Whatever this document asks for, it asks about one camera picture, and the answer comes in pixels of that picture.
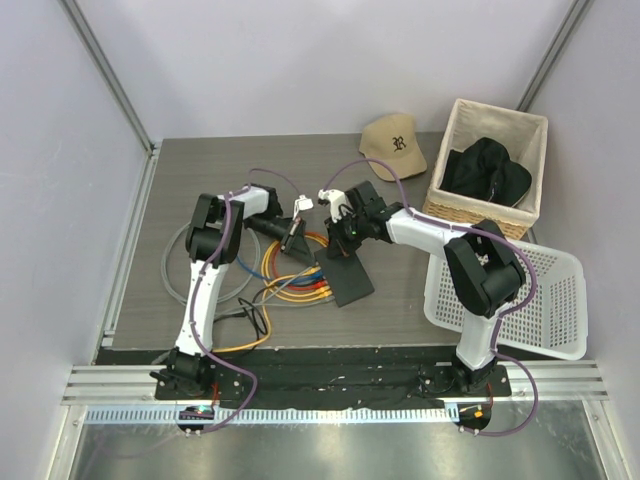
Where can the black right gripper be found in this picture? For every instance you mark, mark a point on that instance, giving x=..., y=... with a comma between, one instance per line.
x=341, y=246

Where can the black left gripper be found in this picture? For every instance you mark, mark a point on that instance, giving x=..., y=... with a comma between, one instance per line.
x=294, y=242

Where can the black network switch box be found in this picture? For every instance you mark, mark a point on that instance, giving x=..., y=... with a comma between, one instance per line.
x=346, y=277

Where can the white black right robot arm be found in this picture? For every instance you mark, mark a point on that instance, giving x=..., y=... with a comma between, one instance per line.
x=485, y=272

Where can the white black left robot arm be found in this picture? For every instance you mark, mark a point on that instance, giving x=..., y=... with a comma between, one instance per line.
x=212, y=243

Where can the beige baseball cap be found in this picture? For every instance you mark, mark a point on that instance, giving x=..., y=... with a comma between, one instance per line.
x=392, y=140

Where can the black cap in basket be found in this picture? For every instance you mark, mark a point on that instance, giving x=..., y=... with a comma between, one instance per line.
x=484, y=171

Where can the wicker basket with liner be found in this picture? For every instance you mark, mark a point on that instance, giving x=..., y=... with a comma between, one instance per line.
x=525, y=137

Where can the white plastic perforated basket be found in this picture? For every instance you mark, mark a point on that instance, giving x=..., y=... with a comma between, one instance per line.
x=554, y=322

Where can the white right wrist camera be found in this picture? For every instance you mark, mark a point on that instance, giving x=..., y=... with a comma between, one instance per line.
x=337, y=202

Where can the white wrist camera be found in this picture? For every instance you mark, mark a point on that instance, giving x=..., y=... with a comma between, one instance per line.
x=337, y=202
x=301, y=204

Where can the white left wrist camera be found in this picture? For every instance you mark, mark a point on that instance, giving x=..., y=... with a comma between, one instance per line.
x=301, y=204

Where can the black mounting base plate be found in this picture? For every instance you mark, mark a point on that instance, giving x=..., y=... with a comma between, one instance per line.
x=330, y=375

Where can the aluminium front rail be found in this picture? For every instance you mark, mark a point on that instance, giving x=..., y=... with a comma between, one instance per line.
x=125, y=394

